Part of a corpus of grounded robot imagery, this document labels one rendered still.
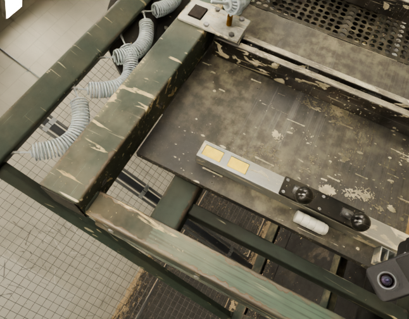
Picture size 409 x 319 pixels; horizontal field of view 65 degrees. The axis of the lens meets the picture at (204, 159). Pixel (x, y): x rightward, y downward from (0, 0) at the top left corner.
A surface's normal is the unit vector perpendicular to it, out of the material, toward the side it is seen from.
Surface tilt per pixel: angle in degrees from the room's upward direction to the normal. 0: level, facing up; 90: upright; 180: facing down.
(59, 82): 90
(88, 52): 90
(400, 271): 30
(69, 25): 90
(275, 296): 60
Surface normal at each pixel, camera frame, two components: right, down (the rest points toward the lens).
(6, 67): 0.50, -0.15
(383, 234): 0.07, -0.46
